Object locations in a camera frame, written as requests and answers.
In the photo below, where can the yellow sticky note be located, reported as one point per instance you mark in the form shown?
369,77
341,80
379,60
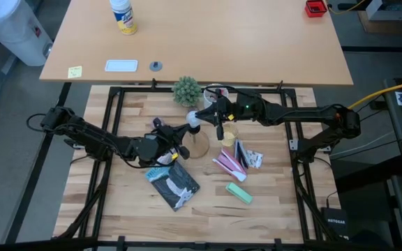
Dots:
75,72

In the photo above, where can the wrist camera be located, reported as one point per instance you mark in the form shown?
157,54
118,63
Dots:
164,139
226,108

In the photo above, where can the disinfectant wipes can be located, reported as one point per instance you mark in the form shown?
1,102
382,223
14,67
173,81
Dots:
124,17

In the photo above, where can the wooden base table lamp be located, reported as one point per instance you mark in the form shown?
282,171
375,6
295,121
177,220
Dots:
195,146

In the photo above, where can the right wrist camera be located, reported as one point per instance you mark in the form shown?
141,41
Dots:
226,108

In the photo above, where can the grey box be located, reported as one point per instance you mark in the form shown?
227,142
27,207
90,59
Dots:
386,10

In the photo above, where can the red plastic box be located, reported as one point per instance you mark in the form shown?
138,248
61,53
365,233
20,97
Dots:
315,7

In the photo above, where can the mint green stapler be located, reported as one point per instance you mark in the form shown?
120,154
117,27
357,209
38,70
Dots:
239,193

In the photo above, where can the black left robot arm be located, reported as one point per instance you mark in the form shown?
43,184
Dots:
93,139

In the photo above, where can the beige wooden desk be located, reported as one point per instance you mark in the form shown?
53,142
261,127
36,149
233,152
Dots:
204,42

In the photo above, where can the white printed card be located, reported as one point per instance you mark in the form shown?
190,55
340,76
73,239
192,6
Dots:
400,98

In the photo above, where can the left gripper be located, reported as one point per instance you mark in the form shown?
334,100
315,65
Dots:
166,150

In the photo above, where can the green succulent in pot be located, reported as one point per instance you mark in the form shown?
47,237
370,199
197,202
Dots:
187,91

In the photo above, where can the black marker pen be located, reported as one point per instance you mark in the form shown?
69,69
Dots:
244,158

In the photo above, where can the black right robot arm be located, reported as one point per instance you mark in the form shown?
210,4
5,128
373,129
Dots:
291,115

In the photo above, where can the pink stapler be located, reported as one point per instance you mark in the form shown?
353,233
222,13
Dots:
230,165

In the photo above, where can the grey desk grommet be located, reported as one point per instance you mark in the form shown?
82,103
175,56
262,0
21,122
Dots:
156,66

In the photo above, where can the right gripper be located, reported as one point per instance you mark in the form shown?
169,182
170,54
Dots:
220,132

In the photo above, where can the white rectangular plate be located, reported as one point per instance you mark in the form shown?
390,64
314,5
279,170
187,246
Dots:
121,66

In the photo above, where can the white printed staple box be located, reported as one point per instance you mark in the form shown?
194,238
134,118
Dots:
255,159

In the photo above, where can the white textured cup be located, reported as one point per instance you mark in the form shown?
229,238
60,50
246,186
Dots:
208,102

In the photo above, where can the brown cardboard sheet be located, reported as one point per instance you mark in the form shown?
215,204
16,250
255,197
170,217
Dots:
372,26

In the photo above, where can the dark wolf cover book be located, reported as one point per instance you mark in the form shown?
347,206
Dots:
173,186

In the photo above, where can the black Netgear network switch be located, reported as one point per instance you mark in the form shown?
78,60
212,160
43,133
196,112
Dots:
335,221

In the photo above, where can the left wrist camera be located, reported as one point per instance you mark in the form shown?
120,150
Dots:
164,139

